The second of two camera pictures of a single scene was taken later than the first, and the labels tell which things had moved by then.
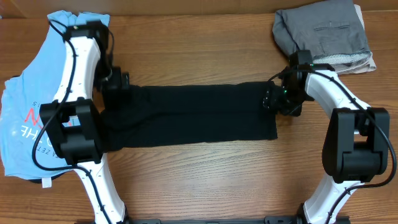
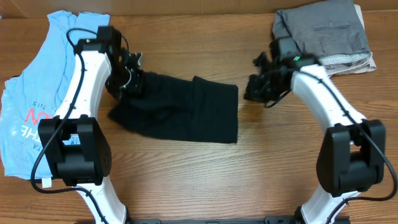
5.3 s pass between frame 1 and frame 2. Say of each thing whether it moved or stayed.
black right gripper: moved
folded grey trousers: stayed
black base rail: stayed
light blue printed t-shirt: stayed
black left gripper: moved
